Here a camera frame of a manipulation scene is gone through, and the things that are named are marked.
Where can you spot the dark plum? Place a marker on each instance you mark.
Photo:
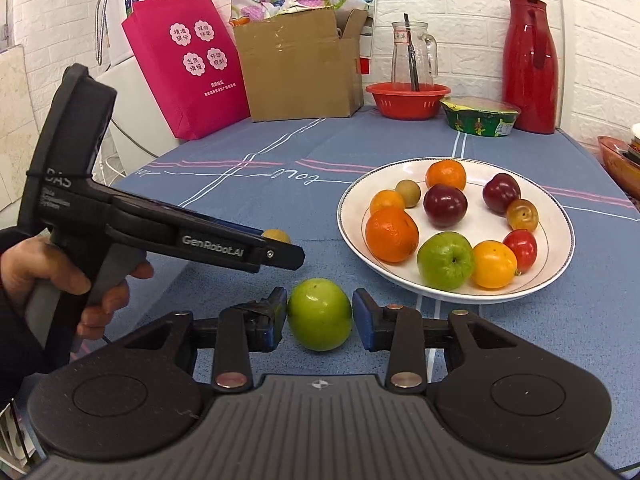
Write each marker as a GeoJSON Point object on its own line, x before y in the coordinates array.
{"type": "Point", "coordinates": [444, 205]}
{"type": "Point", "coordinates": [500, 192]}

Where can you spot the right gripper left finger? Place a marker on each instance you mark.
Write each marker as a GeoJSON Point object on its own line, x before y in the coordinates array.
{"type": "Point", "coordinates": [235, 333]}

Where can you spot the red thermos jug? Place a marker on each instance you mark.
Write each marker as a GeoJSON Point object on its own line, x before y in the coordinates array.
{"type": "Point", "coordinates": [530, 69]}

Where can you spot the orange tangerine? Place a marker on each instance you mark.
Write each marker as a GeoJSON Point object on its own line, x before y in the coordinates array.
{"type": "Point", "coordinates": [446, 172]}
{"type": "Point", "coordinates": [391, 235]}

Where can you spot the glass pitcher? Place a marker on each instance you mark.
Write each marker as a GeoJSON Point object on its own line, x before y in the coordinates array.
{"type": "Point", "coordinates": [426, 53]}

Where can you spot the brown longan front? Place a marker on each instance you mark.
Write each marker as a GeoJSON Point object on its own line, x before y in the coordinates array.
{"type": "Point", "coordinates": [276, 234]}

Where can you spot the blue checked tablecloth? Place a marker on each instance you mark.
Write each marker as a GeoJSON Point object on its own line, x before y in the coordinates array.
{"type": "Point", "coordinates": [132, 412]}

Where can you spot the yellow orange fruit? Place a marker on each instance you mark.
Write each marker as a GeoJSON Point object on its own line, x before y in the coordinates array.
{"type": "Point", "coordinates": [495, 265]}

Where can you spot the small orange kumquat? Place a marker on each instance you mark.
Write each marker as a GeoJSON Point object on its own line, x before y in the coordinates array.
{"type": "Point", "coordinates": [386, 199]}

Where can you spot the black straw in pitcher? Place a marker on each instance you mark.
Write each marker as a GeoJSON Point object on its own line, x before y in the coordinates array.
{"type": "Point", "coordinates": [413, 70]}

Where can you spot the brownish plum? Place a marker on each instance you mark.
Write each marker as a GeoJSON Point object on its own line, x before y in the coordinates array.
{"type": "Point", "coordinates": [522, 215]}

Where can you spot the red cherry tomato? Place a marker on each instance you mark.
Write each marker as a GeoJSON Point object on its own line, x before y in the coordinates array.
{"type": "Point", "coordinates": [524, 246]}

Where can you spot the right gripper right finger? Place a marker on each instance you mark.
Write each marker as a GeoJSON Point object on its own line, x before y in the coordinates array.
{"type": "Point", "coordinates": [406, 334]}

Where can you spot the red plastic basket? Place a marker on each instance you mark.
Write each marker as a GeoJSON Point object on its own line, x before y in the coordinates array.
{"type": "Point", "coordinates": [398, 101]}

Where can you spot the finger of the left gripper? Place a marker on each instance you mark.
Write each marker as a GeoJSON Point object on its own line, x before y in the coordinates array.
{"type": "Point", "coordinates": [220, 220]}
{"type": "Point", "coordinates": [281, 255]}

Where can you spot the brown longan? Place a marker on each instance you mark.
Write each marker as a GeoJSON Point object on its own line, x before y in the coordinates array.
{"type": "Point", "coordinates": [410, 192]}
{"type": "Point", "coordinates": [276, 234]}

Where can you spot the small green apple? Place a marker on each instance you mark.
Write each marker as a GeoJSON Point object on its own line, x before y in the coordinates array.
{"type": "Point", "coordinates": [319, 315]}

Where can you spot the brown longan back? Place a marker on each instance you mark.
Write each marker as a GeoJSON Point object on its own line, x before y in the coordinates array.
{"type": "Point", "coordinates": [410, 192]}

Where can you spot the white appliance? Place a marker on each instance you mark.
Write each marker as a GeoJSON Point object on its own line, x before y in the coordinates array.
{"type": "Point", "coordinates": [138, 128]}

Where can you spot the pink tote bag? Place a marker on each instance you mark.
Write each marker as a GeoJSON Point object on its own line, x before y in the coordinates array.
{"type": "Point", "coordinates": [190, 63]}

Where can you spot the white ceramic plate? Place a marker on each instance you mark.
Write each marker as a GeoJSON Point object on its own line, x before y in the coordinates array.
{"type": "Point", "coordinates": [456, 229]}

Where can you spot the orange glass bowl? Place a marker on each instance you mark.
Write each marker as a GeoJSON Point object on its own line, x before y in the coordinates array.
{"type": "Point", "coordinates": [624, 170]}

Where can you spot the green instant noodle bowl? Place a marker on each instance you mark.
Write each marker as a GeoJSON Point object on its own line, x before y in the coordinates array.
{"type": "Point", "coordinates": [479, 116]}

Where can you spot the large green apple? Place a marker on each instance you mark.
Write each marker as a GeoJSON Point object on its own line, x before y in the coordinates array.
{"type": "Point", "coordinates": [445, 261]}

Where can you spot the brown cardboard box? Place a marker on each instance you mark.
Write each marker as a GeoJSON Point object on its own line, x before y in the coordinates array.
{"type": "Point", "coordinates": [302, 65]}

